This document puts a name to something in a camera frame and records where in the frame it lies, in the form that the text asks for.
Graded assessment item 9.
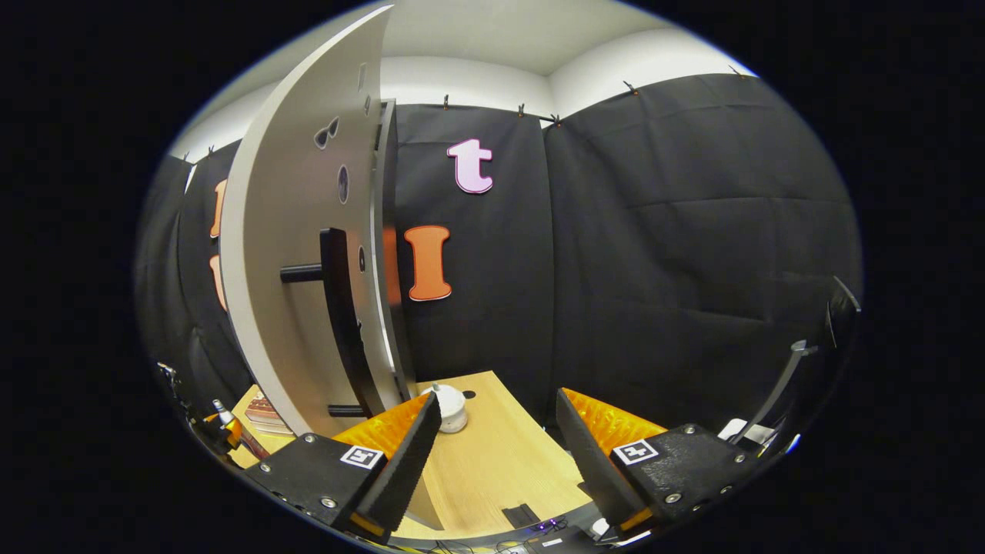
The black metal stand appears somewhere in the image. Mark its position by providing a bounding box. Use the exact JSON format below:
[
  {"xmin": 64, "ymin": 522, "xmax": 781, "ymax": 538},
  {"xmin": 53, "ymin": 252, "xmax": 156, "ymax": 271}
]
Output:
[{"xmin": 727, "ymin": 275, "xmax": 863, "ymax": 447}]

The black backdrop cloth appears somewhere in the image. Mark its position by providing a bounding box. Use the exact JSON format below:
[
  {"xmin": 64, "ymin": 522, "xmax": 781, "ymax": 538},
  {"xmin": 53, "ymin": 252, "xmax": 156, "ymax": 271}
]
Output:
[{"xmin": 135, "ymin": 73, "xmax": 863, "ymax": 455}]

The white flat object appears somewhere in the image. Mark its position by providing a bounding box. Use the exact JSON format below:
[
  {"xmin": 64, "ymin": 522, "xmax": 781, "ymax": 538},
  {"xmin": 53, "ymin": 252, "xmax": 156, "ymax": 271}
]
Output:
[{"xmin": 720, "ymin": 418, "xmax": 778, "ymax": 447}]

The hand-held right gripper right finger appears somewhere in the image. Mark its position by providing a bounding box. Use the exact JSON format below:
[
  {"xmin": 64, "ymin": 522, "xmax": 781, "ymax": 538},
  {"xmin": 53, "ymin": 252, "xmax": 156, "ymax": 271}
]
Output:
[{"xmin": 556, "ymin": 388, "xmax": 773, "ymax": 539}]

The black door handle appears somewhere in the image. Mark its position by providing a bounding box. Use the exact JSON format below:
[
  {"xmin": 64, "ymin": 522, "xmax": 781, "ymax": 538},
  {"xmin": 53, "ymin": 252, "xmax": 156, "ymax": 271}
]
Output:
[{"xmin": 279, "ymin": 227, "xmax": 389, "ymax": 420}]

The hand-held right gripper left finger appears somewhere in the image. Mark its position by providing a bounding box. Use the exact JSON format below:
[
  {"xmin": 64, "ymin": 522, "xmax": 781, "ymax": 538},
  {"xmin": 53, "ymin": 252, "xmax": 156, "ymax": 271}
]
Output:
[{"xmin": 241, "ymin": 391, "xmax": 444, "ymax": 546}]

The grey cabinet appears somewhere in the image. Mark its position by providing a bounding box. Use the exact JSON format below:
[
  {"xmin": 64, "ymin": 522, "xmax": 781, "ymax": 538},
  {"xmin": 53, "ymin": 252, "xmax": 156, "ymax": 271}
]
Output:
[{"xmin": 373, "ymin": 98, "xmax": 420, "ymax": 405}]

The beige cabinet door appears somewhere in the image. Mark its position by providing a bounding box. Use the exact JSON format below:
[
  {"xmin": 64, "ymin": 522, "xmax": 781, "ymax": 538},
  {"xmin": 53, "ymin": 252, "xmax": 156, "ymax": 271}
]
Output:
[{"xmin": 219, "ymin": 4, "xmax": 446, "ymax": 532}]

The black electronic device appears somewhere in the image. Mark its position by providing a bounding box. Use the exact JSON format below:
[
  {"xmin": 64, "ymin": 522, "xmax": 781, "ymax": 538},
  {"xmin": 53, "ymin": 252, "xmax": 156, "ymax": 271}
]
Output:
[{"xmin": 531, "ymin": 522, "xmax": 609, "ymax": 554}]

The black cable bundle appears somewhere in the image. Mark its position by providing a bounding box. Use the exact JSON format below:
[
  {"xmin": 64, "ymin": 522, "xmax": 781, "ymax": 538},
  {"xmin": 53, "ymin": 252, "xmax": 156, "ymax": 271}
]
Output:
[{"xmin": 435, "ymin": 531, "xmax": 539, "ymax": 554}]

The white lidded ceramic pot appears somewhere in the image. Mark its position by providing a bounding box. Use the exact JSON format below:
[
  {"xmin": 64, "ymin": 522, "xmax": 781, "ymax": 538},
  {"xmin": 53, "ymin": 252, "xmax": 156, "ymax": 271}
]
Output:
[{"xmin": 422, "ymin": 382, "xmax": 469, "ymax": 434}]

